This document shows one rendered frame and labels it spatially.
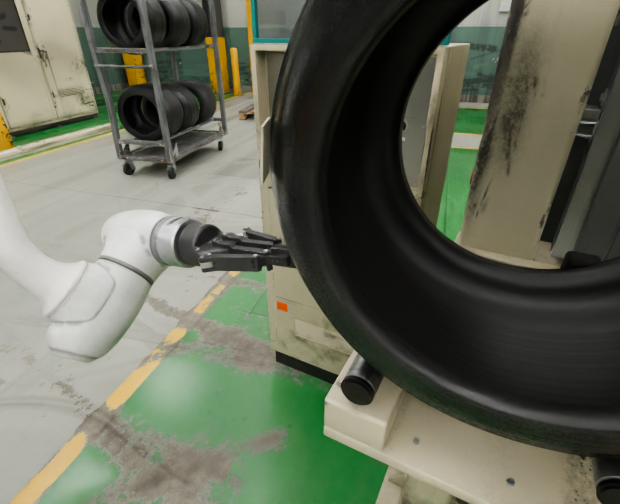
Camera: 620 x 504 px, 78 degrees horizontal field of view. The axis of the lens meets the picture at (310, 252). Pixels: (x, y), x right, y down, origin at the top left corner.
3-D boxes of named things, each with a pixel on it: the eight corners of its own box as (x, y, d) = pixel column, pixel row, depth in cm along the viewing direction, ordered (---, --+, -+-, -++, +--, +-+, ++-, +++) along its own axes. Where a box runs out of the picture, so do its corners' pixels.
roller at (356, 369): (421, 250, 74) (438, 266, 73) (405, 262, 77) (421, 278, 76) (353, 374, 47) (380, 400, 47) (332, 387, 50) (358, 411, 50)
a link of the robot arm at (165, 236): (182, 208, 71) (206, 210, 68) (194, 252, 75) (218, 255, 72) (143, 227, 64) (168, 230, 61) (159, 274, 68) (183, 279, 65)
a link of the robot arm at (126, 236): (200, 234, 76) (167, 292, 70) (147, 228, 83) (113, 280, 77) (166, 199, 67) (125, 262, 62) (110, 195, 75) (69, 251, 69)
